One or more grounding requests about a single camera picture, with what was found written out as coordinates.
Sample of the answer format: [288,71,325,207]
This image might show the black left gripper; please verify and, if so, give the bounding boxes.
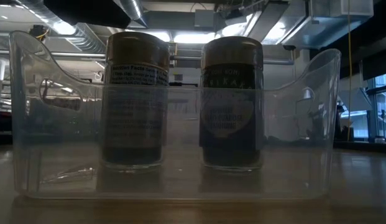
[29,24,50,42]

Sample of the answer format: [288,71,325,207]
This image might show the gold-lid spice jar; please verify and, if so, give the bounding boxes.
[198,35,265,172]
[100,30,171,173]

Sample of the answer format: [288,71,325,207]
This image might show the horizontal metal pipe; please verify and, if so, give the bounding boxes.
[51,52,295,66]

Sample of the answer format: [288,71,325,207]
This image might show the grey ceiling junction box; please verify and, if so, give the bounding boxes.
[194,9,215,28]

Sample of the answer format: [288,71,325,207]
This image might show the corrugated silver duct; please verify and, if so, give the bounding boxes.
[12,0,108,54]

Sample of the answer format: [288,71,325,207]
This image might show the round silver ventilation duct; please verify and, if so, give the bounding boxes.
[113,0,149,28]

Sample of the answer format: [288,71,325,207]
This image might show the black wall bar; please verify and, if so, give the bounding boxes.
[169,82,200,88]

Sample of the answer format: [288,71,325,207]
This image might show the clear plastic bin cutout handles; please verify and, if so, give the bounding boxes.
[8,30,342,200]

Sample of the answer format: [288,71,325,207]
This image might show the hanging yellow cord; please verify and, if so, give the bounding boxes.
[347,0,352,142]

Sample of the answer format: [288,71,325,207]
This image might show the window frame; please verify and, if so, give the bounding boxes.
[365,73,386,144]

